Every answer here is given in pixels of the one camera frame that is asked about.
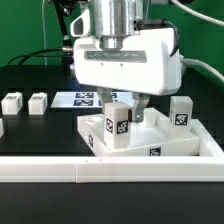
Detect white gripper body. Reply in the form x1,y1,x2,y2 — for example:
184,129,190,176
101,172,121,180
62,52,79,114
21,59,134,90
70,9,181,95

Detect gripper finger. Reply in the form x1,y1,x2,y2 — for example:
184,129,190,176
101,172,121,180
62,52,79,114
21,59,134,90
97,87,113,113
128,92,150,123

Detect white square table top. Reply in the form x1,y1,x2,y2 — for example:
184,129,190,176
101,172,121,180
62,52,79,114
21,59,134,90
77,108,200,157

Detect white marker plate with tags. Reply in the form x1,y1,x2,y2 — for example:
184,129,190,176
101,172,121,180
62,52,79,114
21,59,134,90
51,92,134,108

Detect white L-shaped obstacle fence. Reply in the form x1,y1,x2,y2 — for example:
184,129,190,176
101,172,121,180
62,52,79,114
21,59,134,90
0,120,224,183

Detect white block at left edge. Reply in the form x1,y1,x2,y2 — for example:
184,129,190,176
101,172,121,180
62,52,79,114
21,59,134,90
0,118,4,139

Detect black cable bundle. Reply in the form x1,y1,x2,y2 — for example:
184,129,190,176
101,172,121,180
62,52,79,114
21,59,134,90
7,46,76,67

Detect white thin cable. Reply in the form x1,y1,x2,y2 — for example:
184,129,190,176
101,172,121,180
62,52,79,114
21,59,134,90
41,0,49,66

